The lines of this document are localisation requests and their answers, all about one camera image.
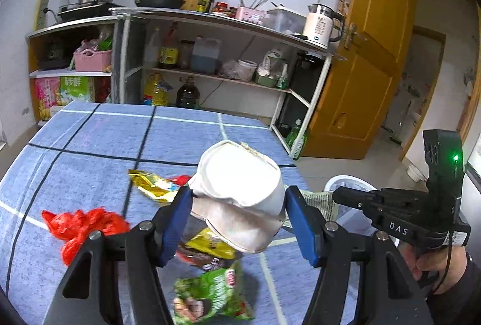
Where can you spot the yellow cooking oil bottle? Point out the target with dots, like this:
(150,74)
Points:
(156,91)

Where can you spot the yellow brown snack packet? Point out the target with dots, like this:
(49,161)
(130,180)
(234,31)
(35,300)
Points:
(210,246)

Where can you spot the dark glass jar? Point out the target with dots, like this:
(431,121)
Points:
(185,56)

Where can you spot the green plastic tray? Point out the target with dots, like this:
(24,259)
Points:
(265,81)

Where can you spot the clear plastic storage box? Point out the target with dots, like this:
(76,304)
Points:
(283,20)

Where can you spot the black induction cooker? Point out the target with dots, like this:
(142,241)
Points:
(82,12)

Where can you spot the red plastic bag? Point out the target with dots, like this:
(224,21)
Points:
(82,227)

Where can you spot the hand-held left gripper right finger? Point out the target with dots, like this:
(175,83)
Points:
(300,227)

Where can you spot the person's right forearm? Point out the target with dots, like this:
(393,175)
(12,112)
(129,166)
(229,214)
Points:
(458,306)

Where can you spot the metal-top white kitchen shelf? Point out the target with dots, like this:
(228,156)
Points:
(225,22)

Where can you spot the yellow-label soy sauce bottle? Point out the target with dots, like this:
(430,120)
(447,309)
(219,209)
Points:
(168,54)

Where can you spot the dark cooking oil bottle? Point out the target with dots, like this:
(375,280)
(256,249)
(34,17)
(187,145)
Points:
(187,95)

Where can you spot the white lined trash bin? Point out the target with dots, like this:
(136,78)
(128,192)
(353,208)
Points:
(347,182)

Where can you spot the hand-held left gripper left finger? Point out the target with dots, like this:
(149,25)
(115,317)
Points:
(176,227)

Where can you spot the white floor basin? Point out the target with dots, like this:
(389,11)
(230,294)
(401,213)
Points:
(414,173)

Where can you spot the printed paper scrap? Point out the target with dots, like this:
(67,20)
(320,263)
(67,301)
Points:
(319,202)

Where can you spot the pink utensil holder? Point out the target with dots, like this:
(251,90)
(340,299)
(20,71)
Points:
(250,15)

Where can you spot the green snack packet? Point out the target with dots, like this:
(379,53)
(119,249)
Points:
(210,291)

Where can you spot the yellow power strip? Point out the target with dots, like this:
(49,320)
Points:
(42,11)

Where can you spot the blue plastic jerrycan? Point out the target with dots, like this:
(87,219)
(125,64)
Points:
(204,58)

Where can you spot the green detergent bottle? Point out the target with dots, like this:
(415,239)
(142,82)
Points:
(297,138)

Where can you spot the wooden-sided storage shelf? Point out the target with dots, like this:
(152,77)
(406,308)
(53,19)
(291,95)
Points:
(56,31)

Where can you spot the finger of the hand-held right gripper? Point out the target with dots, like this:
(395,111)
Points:
(357,199)

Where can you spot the white plastic tub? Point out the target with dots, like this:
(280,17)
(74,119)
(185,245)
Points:
(247,71)

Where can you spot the white electric kettle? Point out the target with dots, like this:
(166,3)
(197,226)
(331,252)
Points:
(317,26)

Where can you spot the pink plastic basket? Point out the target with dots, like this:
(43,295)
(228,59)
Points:
(92,61)

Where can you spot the crushed white paper bowl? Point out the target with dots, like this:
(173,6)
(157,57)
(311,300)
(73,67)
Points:
(240,178)

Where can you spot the pink printed carton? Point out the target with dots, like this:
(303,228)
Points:
(47,99)

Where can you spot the person's right hand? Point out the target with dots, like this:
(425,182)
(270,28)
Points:
(453,270)

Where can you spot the white food bag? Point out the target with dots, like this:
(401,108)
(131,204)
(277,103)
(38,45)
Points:
(272,61)

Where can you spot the white plastic bottle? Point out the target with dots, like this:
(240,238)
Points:
(151,50)

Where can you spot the gold snack wrapper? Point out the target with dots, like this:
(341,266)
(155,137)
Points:
(154,186)

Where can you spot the wooden door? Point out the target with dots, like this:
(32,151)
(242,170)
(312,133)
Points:
(368,65)

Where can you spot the green printed carton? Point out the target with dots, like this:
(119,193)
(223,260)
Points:
(80,90)

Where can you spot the red-lid jar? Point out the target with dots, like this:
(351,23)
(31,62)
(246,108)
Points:
(221,8)

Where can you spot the blue checked tablecloth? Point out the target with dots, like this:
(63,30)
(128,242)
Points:
(94,159)

